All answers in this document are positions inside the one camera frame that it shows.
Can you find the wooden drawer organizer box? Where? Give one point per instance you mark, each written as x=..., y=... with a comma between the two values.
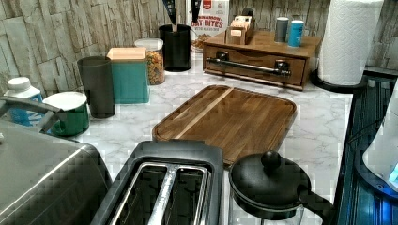
x=263, y=51

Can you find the black metal drawer handle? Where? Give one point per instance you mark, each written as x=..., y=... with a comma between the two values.
x=281, y=68

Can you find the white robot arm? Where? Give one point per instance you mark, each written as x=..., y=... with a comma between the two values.
x=377, y=165

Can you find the wooden cutting board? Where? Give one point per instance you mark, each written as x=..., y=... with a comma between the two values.
x=239, y=121

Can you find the clear cereal jar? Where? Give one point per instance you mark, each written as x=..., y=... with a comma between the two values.
x=154, y=58

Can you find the black utensil holder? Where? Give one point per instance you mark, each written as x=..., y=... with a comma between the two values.
x=176, y=47

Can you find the black two-slot toaster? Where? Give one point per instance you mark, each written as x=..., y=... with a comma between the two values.
x=166, y=183

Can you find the teal canister with wooden lid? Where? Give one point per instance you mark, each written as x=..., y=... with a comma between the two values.
x=130, y=77

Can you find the wooden tea bag holder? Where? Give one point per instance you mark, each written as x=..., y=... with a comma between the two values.
x=240, y=31

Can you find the cinnamon oat bites cereal box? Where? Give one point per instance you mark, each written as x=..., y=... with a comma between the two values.
x=212, y=19

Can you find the dark grey plastic cup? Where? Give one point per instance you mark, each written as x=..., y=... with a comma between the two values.
x=97, y=79

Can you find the grey salt shaker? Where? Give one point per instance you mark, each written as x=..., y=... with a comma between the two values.
x=281, y=29

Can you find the blue pepper shaker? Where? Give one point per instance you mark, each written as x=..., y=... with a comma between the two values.
x=295, y=33

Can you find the stainless steel toaster oven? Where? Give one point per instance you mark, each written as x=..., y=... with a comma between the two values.
x=46, y=180

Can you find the white paper towel roll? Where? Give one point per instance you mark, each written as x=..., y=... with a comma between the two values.
x=347, y=40

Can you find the wooden utensil handle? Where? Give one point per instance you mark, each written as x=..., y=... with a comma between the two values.
x=174, y=27

